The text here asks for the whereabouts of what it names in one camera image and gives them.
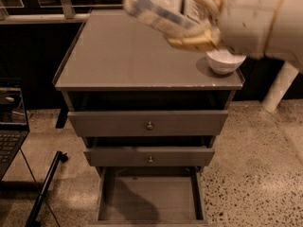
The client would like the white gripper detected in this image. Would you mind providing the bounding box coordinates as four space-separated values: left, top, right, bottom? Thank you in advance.
165 0 282 59

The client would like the blue plastic bottle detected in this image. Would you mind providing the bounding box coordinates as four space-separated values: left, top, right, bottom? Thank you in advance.
123 0 203 35

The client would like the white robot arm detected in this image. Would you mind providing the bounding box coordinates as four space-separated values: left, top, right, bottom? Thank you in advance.
166 0 303 72

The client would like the grey drawer cabinet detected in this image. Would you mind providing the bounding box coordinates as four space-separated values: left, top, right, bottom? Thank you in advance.
51 7 246 227

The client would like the grey middle drawer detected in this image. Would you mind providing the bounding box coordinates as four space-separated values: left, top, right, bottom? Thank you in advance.
84 147 215 166

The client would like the grey drawer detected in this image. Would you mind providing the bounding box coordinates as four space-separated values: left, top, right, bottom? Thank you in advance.
87 166 209 227
84 147 215 166
68 110 228 137

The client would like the grey top drawer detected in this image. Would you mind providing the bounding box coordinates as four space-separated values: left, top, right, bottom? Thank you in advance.
68 110 228 137

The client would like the grey bottom drawer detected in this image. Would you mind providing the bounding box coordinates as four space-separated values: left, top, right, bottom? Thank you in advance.
87 166 209 227

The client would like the white bowl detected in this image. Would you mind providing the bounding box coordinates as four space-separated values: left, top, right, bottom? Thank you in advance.
205 49 246 75

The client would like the white diagonal pole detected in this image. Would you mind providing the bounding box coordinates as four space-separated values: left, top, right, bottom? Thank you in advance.
261 61 298 113

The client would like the black laptop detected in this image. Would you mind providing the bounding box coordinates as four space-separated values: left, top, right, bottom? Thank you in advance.
0 78 29 180

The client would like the black stand leg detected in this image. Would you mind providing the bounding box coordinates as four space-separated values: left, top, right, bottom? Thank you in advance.
25 151 68 227

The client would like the metal railing frame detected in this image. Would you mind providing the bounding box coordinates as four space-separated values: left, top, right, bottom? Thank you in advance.
0 0 122 25

